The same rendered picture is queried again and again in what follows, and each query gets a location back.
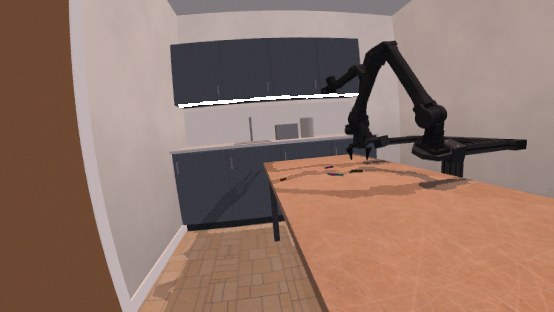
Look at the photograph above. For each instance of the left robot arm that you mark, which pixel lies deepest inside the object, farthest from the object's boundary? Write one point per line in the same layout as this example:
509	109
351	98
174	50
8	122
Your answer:
431	118

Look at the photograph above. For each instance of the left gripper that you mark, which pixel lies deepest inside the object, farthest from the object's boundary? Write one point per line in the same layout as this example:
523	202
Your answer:
358	143

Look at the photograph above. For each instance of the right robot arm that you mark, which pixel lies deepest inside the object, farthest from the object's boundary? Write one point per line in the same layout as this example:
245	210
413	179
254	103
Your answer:
354	71

